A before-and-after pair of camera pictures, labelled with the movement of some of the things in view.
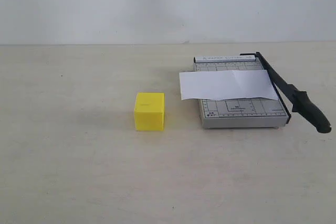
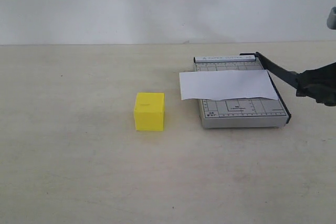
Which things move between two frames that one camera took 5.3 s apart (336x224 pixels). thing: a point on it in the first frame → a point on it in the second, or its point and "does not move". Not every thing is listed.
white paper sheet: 215,85 does not move
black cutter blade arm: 300,99 → 290,77
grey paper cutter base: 237,112 does not move
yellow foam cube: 149,111 does not move
